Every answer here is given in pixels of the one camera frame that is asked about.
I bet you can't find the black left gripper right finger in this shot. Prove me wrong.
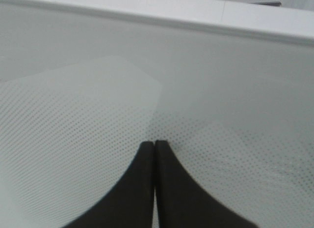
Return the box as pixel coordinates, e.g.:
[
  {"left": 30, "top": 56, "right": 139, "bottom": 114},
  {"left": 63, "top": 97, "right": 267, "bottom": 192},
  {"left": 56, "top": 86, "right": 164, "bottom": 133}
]
[{"left": 155, "top": 141, "right": 257, "bottom": 228}]

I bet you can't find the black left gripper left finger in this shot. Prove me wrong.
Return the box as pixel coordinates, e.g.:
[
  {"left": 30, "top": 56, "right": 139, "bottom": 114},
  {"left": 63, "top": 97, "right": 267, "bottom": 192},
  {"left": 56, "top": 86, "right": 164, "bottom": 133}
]
[{"left": 65, "top": 142, "right": 154, "bottom": 228}]

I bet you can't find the white microwave door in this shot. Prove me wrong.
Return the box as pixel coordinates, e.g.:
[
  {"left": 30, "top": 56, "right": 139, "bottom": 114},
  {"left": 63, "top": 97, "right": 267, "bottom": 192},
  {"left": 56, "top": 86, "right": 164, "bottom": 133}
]
[{"left": 0, "top": 0, "right": 314, "bottom": 228}]

